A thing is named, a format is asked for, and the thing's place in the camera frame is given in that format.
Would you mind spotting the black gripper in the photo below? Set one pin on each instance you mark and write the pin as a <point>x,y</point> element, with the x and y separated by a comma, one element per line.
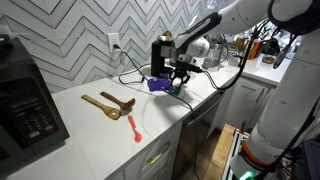
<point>180,71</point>

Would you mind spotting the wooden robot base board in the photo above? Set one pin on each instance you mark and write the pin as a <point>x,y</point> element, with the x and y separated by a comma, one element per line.
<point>220,155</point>

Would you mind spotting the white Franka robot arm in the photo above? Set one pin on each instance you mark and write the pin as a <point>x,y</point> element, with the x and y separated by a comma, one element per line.
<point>294,104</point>

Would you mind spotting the green container lid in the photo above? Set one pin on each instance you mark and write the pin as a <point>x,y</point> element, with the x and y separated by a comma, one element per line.
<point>176,90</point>

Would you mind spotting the black coffee machine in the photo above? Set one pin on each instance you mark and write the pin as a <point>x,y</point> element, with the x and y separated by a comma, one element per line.
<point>162,48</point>

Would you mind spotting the dark wooden spoon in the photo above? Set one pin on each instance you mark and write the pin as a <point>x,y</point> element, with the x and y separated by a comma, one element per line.
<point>123,105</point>

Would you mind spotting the red silicone spatula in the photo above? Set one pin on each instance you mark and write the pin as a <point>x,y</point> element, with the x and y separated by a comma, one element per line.
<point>138,136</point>

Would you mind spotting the light wooden spatula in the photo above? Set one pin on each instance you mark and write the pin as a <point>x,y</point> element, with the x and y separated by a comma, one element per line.
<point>110,112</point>

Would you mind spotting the black microwave oven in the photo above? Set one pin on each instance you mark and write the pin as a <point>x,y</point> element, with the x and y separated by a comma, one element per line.
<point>30,122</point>

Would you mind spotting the white wall power outlet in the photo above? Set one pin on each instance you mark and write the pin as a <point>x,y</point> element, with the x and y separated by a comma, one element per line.
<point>113,40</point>

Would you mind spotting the gold drawer handle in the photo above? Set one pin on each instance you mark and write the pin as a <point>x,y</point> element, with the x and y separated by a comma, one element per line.
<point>157,153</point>

